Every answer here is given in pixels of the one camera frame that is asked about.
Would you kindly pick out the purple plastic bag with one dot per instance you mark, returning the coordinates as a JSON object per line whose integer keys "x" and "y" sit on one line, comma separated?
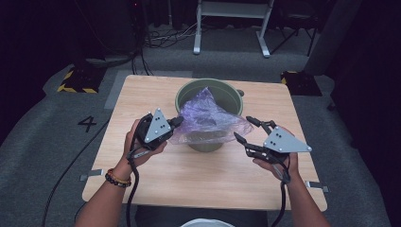
{"x": 201, "y": 116}

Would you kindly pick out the black yellow striped base plate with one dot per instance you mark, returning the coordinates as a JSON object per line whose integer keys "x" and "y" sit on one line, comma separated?
{"x": 301, "y": 83}
{"x": 82, "y": 80}

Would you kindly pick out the person's right hand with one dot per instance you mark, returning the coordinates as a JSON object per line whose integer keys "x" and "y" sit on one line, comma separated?
{"x": 291, "y": 167}

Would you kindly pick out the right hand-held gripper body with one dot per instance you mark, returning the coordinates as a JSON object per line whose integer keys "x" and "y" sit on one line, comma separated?
{"x": 283, "y": 143}

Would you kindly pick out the black folding stand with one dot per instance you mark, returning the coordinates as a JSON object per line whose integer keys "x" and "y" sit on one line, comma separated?
{"x": 296, "y": 28}

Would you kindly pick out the small dark round disc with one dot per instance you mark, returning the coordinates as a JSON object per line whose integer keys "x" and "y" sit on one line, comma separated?
{"x": 240, "y": 92}

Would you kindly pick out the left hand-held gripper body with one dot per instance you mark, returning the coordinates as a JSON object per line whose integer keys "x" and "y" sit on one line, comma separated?
{"x": 154, "y": 132}

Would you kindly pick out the grey column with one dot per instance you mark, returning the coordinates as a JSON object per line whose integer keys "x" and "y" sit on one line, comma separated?
{"x": 331, "y": 38}

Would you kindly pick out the green plastic bin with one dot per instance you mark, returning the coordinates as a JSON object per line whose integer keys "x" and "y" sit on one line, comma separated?
{"x": 230, "y": 97}

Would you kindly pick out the person's left hand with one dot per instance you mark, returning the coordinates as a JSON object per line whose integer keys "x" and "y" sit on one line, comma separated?
{"x": 129, "y": 157}

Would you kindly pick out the grey metal table bracket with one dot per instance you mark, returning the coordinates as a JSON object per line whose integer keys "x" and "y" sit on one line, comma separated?
{"x": 317, "y": 186}
{"x": 93, "y": 173}

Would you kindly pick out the wooden table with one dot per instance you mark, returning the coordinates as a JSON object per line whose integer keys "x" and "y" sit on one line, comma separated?
{"x": 195, "y": 183}

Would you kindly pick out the black equipment stand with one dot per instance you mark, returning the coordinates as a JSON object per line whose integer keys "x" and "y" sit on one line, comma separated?
{"x": 107, "y": 41}

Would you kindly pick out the white metal stand frame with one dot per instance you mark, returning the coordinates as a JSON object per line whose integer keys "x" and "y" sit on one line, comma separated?
{"x": 233, "y": 9}

